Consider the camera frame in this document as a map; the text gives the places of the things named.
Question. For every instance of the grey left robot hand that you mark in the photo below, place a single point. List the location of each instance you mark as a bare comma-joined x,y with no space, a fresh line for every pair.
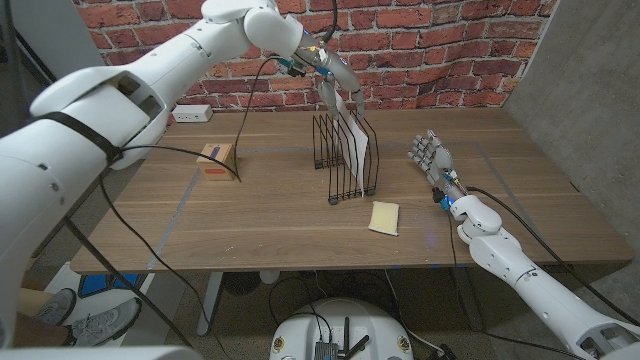
335,67

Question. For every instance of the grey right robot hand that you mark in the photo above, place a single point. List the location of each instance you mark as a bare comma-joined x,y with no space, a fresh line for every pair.
441,160

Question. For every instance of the white paper file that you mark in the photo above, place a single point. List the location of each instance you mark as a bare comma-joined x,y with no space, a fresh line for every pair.
357,145

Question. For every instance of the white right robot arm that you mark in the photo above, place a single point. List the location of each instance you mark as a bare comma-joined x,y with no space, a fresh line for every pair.
540,290

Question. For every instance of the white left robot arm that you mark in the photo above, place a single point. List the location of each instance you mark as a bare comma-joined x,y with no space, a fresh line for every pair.
75,150

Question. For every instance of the yellow sponge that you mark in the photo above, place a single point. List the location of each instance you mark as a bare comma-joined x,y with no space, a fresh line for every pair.
384,218

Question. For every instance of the red brick printed backdrop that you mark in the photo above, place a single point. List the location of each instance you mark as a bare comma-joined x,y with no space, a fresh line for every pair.
425,45

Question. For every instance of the white power strip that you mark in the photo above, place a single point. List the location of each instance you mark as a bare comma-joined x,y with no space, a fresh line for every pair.
192,113

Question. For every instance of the black antenna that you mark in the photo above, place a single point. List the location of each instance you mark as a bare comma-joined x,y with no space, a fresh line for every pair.
361,344
346,330

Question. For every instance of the white robot torso base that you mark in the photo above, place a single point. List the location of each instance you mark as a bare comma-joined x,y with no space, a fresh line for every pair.
300,325

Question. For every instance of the grey computer box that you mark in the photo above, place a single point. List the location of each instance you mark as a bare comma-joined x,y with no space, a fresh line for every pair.
326,351

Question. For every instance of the white table leg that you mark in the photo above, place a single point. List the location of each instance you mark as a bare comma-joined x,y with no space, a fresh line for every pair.
210,300

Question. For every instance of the blue item under table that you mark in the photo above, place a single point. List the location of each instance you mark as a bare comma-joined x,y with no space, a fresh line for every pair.
107,282

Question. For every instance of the grey sneaker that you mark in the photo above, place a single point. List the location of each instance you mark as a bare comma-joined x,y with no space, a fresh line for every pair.
56,306
107,322

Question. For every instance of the person's leg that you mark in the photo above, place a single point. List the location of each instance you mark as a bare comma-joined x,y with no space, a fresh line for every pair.
37,335

